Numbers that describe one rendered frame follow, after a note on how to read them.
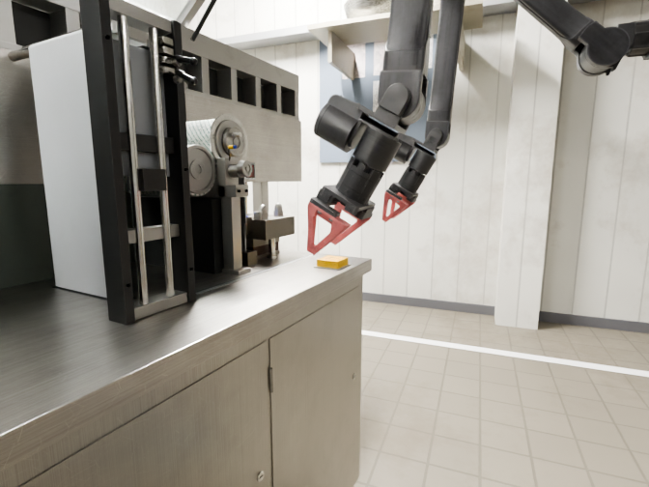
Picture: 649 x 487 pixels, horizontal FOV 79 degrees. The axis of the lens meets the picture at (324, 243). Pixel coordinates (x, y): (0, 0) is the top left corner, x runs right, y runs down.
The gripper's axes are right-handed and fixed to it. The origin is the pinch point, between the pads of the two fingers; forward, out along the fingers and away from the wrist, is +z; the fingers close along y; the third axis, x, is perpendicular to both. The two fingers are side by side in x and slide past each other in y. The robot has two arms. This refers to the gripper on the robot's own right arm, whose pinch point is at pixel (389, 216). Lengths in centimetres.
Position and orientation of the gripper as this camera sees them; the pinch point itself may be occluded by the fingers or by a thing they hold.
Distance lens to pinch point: 111.8
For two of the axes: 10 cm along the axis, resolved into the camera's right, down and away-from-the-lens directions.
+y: -3.7, 1.5, -9.2
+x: 8.1, 5.4, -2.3
